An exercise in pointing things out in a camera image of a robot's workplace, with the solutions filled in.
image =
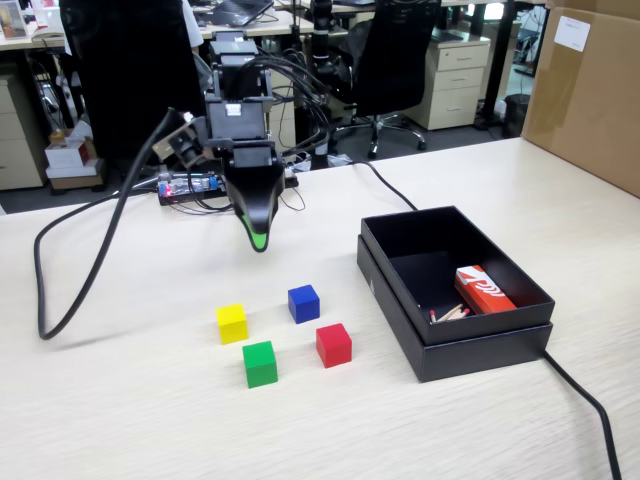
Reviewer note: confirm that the orange white matchbox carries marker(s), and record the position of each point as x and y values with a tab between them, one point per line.
482	295

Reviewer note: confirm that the tall black mesh office chair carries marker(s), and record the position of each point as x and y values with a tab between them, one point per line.
135	75

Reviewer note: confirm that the yellow cube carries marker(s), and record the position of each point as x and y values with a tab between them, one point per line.
232	325

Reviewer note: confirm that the black laptop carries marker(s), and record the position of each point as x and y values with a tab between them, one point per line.
240	10

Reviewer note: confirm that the black office chair chrome base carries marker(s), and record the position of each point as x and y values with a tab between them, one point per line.
390	65

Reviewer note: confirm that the light wood office desk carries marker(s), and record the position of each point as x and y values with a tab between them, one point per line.
22	42

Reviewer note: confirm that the blue cube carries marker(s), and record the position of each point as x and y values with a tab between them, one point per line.
304	305

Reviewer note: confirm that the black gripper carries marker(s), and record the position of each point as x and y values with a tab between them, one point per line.
252	155

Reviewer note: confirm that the black pole white bands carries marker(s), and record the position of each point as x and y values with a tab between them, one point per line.
320	30

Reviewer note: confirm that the open black cardboard box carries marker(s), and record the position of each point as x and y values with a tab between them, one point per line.
425	235

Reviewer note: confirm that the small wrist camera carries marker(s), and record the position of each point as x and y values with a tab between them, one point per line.
182	142

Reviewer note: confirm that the controller circuit board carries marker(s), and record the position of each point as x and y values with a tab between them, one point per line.
195	185

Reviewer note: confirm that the black trash bin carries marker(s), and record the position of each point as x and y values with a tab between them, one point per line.
516	117

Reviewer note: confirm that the framed photo stand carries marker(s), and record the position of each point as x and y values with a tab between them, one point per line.
12	20

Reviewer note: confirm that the large brown cardboard box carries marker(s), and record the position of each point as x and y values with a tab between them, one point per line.
590	100

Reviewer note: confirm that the red cube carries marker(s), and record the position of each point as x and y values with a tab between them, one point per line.
334	347

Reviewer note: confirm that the beige drawer cabinet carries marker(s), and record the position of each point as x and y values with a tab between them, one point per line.
285	120
455	80
17	150

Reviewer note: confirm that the green cube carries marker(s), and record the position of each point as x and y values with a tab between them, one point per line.
260	365

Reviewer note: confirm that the white carton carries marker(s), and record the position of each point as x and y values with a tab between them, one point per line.
70	155

